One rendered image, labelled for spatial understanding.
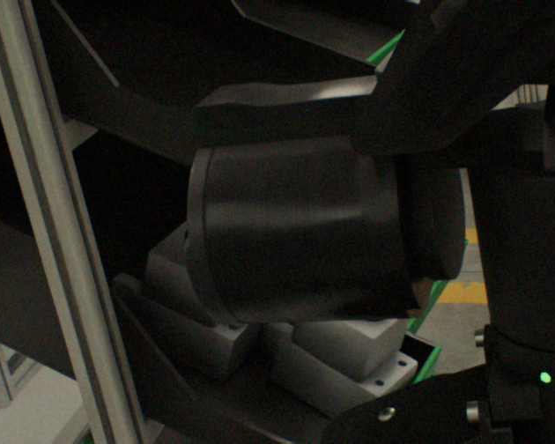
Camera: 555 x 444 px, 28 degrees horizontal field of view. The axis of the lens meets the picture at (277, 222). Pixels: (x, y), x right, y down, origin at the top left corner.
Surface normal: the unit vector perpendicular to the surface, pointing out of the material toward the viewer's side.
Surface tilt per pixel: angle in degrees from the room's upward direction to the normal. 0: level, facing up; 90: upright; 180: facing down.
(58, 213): 90
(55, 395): 0
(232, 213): 57
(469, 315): 0
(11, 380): 90
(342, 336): 85
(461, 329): 0
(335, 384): 85
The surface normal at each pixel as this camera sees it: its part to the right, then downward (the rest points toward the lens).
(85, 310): -0.25, 0.39
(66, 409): -0.19, -0.92
